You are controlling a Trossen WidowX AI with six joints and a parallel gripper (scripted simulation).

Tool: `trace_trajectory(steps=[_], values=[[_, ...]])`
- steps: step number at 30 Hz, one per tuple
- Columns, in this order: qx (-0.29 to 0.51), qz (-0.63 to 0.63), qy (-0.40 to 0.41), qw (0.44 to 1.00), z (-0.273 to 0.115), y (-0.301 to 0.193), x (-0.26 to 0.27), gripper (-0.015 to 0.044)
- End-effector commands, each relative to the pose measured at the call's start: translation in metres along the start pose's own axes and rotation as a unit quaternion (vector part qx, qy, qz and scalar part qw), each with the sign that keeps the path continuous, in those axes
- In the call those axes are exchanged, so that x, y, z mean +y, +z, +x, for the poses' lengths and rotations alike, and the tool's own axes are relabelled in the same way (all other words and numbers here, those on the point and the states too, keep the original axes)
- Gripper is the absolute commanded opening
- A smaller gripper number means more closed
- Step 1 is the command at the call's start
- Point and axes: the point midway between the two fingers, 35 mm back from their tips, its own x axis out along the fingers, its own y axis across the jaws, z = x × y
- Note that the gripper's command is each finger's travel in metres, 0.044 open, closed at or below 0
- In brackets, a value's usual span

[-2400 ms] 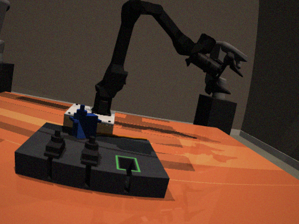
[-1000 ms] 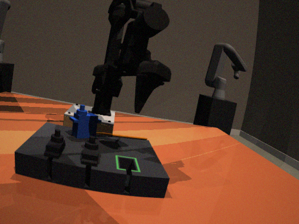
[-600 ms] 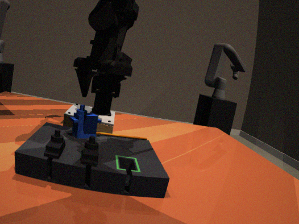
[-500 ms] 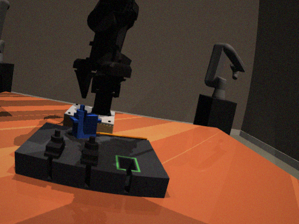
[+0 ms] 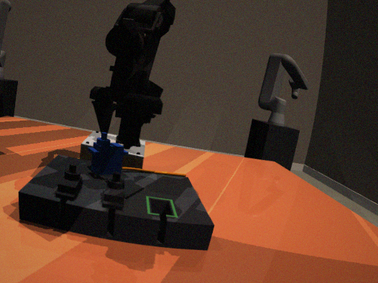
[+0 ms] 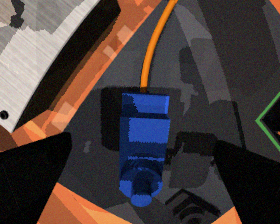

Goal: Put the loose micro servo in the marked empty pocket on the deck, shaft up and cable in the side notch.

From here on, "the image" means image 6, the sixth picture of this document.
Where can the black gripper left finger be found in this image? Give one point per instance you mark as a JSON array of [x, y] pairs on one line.
[[27, 176]]

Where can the blue micro servo with orange cable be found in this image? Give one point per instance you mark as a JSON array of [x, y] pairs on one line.
[[144, 130]]

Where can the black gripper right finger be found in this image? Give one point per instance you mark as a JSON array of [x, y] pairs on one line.
[[252, 181]]

